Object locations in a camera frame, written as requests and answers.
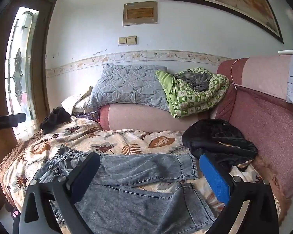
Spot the leaf printed blanket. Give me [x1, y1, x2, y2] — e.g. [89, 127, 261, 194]
[0, 117, 281, 234]

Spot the white pillow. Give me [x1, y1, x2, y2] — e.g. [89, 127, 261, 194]
[61, 86, 94, 115]

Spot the grey quilted blanket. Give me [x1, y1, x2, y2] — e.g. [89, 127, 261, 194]
[88, 63, 170, 113]

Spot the purple printed item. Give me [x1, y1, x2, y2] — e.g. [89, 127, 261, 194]
[77, 111, 100, 122]

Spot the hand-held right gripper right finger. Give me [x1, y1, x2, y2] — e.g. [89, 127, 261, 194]
[199, 154, 280, 234]

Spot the blue denim jacket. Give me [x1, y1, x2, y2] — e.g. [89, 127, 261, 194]
[38, 144, 216, 234]

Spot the framed wall plaque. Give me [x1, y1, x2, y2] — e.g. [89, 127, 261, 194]
[123, 1, 159, 27]

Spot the black shiny garment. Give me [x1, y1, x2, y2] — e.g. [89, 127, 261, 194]
[182, 119, 258, 172]

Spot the black crumpled cloth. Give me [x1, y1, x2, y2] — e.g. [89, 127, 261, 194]
[40, 106, 72, 134]

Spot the stained glass window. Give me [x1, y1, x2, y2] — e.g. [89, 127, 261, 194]
[5, 6, 39, 137]

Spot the wooden window frame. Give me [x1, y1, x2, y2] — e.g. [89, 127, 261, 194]
[0, 0, 54, 152]

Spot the grey crumpled cloth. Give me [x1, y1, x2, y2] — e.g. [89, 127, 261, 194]
[174, 69, 212, 92]

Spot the white cable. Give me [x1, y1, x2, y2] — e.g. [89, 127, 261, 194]
[230, 58, 245, 89]

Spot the green printed blanket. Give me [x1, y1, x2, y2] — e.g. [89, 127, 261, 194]
[155, 67, 231, 119]

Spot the pink sofa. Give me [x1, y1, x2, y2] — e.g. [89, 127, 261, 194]
[98, 54, 293, 225]

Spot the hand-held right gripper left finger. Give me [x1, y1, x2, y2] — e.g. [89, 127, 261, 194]
[18, 152, 100, 234]

